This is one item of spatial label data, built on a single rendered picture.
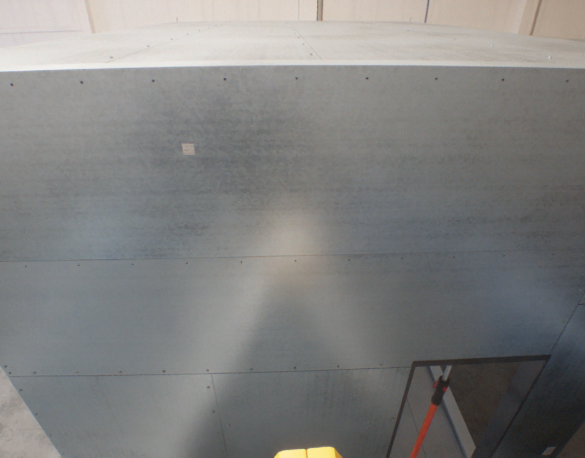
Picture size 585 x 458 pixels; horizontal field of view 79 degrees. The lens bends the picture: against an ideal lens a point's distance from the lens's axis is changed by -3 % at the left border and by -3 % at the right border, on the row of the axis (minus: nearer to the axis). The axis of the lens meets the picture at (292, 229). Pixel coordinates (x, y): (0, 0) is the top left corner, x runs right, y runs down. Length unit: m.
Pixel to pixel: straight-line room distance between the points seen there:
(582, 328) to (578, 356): 0.18
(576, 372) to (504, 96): 1.34
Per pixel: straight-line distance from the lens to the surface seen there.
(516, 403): 2.11
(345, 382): 1.62
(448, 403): 3.68
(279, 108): 0.95
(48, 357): 1.70
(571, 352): 1.92
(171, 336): 1.43
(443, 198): 1.14
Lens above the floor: 3.32
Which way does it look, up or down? 32 degrees down
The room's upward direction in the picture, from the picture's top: straight up
